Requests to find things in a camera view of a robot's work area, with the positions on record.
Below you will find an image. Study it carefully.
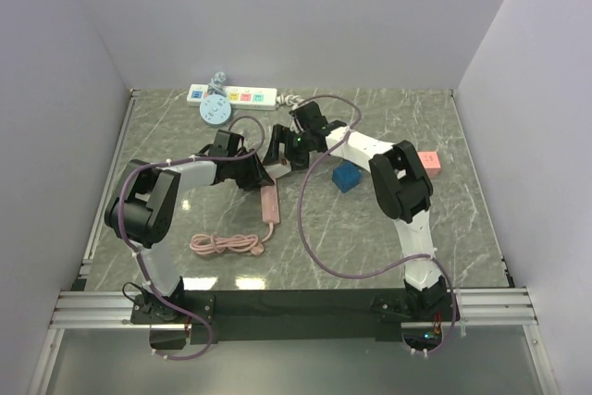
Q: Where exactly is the white power strip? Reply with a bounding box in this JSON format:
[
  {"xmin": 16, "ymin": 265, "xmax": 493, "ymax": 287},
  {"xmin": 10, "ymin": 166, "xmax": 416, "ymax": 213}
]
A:
[{"xmin": 186, "ymin": 84, "xmax": 278, "ymax": 111}]

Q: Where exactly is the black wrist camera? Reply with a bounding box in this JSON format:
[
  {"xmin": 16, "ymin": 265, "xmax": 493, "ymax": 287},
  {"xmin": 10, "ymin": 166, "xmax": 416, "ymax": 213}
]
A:
[
  {"xmin": 290, "ymin": 101, "xmax": 347, "ymax": 137},
  {"xmin": 208, "ymin": 130, "xmax": 246, "ymax": 157}
]

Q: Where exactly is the white cube adapter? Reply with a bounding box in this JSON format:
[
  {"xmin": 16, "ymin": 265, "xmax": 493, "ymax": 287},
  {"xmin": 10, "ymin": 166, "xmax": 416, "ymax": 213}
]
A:
[{"xmin": 265, "ymin": 159, "xmax": 291, "ymax": 179}]

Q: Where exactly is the light blue round adapter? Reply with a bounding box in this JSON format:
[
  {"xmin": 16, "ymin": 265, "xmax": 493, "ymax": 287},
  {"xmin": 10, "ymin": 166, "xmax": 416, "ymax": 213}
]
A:
[{"xmin": 199, "ymin": 94, "xmax": 232, "ymax": 127}]

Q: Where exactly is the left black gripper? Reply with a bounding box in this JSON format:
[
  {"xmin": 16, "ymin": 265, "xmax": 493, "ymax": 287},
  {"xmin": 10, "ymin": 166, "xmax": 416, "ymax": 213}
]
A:
[{"xmin": 228, "ymin": 149, "xmax": 275, "ymax": 191}]

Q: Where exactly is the white bundled power cord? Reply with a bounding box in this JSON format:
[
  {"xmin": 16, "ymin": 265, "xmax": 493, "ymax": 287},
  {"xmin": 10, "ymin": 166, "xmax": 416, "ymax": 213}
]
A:
[{"xmin": 276, "ymin": 93, "xmax": 309, "ymax": 109}]

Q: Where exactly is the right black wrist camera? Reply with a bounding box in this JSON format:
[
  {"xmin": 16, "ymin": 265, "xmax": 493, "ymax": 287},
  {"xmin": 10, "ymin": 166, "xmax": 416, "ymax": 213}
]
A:
[{"xmin": 290, "ymin": 101, "xmax": 347, "ymax": 137}]

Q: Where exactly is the light blue bundled cord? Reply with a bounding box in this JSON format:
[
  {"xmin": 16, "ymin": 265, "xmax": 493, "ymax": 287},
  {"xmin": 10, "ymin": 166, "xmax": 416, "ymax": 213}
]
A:
[{"xmin": 206, "ymin": 71, "xmax": 229, "ymax": 95}]

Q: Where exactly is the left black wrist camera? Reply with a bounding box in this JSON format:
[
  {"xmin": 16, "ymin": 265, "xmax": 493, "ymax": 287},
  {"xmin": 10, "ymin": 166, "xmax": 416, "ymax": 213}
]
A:
[{"xmin": 208, "ymin": 130, "xmax": 246, "ymax": 157}]

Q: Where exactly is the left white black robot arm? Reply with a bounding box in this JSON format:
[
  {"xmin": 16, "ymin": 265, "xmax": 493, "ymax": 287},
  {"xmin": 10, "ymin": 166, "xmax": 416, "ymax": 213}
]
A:
[{"xmin": 105, "ymin": 149, "xmax": 275, "ymax": 323}]

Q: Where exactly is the pink cube plug adapter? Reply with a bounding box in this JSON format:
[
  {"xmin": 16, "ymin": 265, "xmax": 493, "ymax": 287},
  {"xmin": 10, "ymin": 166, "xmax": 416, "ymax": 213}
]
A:
[{"xmin": 418, "ymin": 151, "xmax": 441, "ymax": 179}]

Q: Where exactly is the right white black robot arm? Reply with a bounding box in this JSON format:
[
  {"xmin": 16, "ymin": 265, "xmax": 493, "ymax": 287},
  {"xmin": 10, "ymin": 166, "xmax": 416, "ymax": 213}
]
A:
[{"xmin": 264, "ymin": 120, "xmax": 446, "ymax": 320}]

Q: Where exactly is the blue cube plug adapter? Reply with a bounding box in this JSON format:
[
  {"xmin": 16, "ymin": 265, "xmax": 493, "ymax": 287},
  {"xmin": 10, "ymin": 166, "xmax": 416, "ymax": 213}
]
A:
[{"xmin": 332, "ymin": 162, "xmax": 362, "ymax": 193}]

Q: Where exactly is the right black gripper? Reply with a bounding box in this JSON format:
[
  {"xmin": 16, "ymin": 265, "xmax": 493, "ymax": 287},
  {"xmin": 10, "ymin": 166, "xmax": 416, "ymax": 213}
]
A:
[{"xmin": 263, "ymin": 125, "xmax": 312, "ymax": 174}]

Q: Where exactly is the pink power strip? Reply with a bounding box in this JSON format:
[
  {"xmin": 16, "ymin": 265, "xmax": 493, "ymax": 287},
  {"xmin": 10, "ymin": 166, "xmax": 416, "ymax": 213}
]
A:
[{"xmin": 260, "ymin": 183, "xmax": 280, "ymax": 225}]

